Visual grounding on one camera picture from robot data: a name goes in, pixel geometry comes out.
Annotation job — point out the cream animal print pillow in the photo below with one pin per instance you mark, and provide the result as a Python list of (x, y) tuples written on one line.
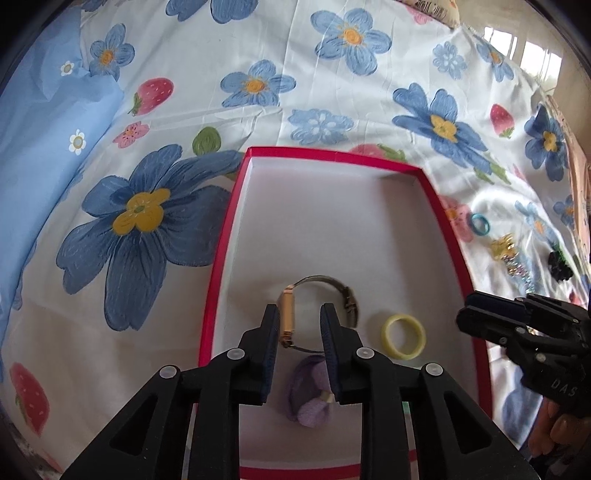
[(434, 9)]

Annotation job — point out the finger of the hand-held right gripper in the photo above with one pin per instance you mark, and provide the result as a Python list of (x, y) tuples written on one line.
[(485, 325), (494, 302)]

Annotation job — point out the peach pink cloth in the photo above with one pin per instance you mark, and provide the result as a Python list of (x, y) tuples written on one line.
[(579, 184)]

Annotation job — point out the yellow hair claw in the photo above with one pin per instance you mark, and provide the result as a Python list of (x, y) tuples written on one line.
[(501, 247)]

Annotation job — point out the red cardboard box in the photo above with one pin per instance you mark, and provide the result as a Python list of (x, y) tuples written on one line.
[(323, 221)]

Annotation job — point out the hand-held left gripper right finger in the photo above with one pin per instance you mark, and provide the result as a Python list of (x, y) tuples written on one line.
[(330, 355)]

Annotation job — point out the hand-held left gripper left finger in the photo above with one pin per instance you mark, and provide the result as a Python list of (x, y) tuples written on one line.
[(272, 355)]

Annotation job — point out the white floral bedsheet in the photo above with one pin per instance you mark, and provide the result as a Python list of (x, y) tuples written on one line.
[(300, 92)]

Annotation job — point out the purple scrunchie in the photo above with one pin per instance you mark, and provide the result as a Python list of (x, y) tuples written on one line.
[(304, 376)]

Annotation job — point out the person's right hand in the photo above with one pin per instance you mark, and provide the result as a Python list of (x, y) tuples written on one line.
[(561, 431)]

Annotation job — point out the light blue daisy print bedding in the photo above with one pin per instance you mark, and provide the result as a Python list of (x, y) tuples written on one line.
[(41, 161)]

